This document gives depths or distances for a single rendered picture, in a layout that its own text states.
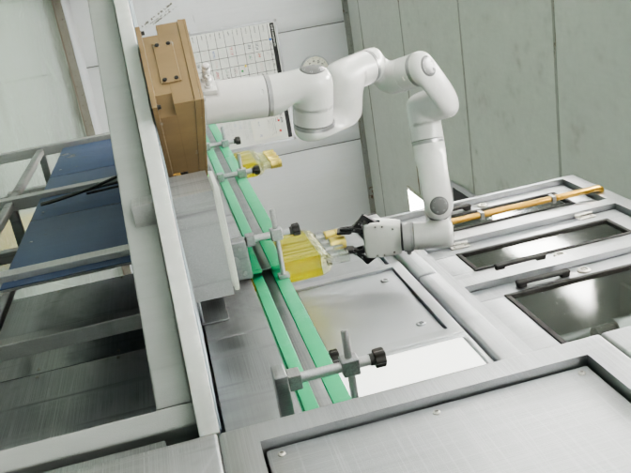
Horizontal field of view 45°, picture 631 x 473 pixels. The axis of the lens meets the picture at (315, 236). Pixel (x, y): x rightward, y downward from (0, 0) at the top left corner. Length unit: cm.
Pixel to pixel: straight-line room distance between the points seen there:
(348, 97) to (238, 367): 75
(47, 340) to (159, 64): 72
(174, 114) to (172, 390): 57
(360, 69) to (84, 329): 90
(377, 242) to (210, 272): 63
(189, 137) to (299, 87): 28
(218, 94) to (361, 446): 102
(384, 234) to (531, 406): 116
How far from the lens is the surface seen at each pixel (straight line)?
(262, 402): 127
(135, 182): 155
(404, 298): 196
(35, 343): 194
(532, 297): 202
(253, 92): 172
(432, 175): 195
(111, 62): 180
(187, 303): 133
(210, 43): 763
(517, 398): 92
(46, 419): 185
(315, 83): 174
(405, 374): 163
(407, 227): 201
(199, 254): 151
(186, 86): 158
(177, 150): 165
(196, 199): 147
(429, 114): 199
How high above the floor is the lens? 77
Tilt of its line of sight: 9 degrees up
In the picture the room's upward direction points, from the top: 77 degrees clockwise
